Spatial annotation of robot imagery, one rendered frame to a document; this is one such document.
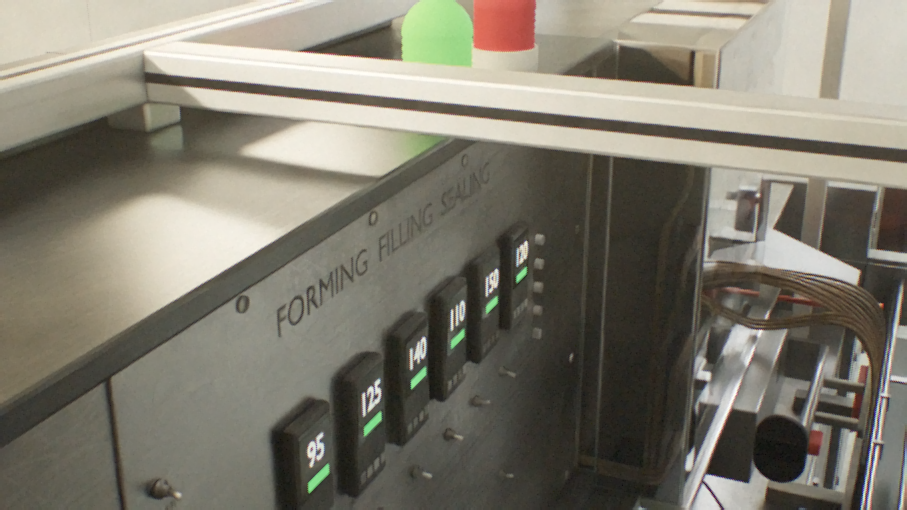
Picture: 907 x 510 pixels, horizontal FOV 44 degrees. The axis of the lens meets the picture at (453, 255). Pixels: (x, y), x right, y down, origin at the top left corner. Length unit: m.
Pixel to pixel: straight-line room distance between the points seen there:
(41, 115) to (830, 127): 0.49
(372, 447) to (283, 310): 0.17
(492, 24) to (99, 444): 0.59
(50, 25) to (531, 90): 3.91
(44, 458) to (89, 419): 0.03
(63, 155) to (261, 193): 0.17
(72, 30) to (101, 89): 3.81
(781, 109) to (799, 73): 5.32
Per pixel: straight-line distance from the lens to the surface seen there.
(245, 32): 0.96
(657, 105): 0.68
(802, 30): 5.95
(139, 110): 0.86
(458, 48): 0.89
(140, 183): 0.74
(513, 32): 1.03
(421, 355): 0.86
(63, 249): 0.64
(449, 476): 1.00
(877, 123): 0.67
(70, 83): 0.80
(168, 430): 0.61
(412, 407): 0.87
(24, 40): 4.45
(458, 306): 0.92
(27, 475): 0.54
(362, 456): 0.80
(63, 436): 0.55
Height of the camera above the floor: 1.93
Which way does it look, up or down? 21 degrees down
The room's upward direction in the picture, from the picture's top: straight up
